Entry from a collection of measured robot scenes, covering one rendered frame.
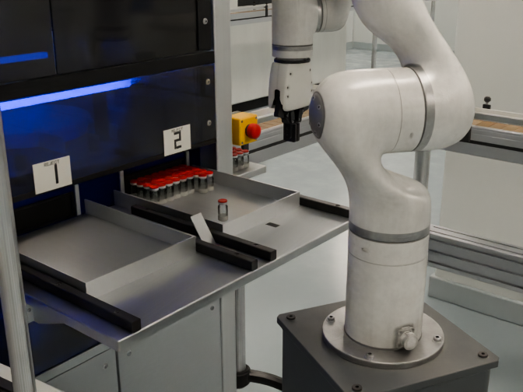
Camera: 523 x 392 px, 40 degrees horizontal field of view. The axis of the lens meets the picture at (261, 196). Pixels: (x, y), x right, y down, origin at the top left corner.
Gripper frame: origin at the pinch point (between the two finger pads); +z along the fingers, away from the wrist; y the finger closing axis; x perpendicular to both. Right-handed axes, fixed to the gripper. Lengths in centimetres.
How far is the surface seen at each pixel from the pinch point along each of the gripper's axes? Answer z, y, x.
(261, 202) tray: 18.7, -1.6, -9.8
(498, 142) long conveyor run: 17, -82, 14
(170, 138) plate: 4.0, 9.6, -27.6
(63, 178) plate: 6.3, 38.9, -27.6
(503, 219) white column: 64, -144, -4
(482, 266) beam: 58, -85, 12
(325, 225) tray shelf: 19.0, 0.5, 9.8
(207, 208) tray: 18.7, 9.3, -16.6
